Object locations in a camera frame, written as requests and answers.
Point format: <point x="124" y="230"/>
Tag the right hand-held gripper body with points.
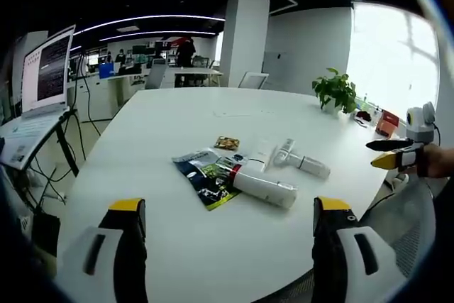
<point x="420" y="125"/>

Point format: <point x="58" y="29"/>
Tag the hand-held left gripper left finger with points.
<point x="120" y="246"/>

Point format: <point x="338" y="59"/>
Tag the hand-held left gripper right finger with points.
<point x="337" y="253"/>

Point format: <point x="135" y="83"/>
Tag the white skincare pump bottle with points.
<point x="283" y="152"/>

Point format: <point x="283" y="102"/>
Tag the white skincare tube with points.
<point x="261" y="150"/>

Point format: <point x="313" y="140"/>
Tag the person's right hand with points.
<point x="440" y="161"/>

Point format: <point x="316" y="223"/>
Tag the red box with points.
<point x="387" y="123"/>

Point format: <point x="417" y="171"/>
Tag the dark red pouch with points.
<point x="363" y="116"/>

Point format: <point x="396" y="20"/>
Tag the grey mesh office chair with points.
<point x="408" y="218"/>

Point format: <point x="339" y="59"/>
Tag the potted green plant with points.
<point x="335" y="92"/>

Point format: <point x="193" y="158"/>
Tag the black box on floor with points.
<point x="46" y="233"/>

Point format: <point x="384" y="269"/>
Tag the blue green snack packet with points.
<point x="205" y="179"/>

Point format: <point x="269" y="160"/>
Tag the black laptop stand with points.
<point x="65" y="140"/>

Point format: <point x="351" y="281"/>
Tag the small brown snack packet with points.
<point x="227" y="142"/>

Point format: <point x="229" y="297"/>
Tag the white office chair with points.
<point x="253" y="80"/>

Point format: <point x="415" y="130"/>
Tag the blue board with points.
<point x="106" y="70"/>

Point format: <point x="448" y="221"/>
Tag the white open laptop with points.
<point x="44" y="79"/>

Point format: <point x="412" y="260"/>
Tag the white background table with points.
<point x="196" y="73"/>

